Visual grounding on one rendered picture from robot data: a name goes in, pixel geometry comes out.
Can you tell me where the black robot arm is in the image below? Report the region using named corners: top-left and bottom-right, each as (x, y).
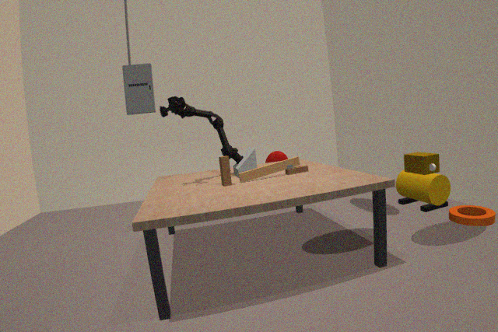
top-left (167, 96), bottom-right (243, 164)

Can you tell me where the long wooden rail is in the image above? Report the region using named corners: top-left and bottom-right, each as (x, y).
top-left (238, 156), bottom-right (300, 183)

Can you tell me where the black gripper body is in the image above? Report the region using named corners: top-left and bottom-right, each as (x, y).
top-left (160, 97), bottom-right (185, 117)

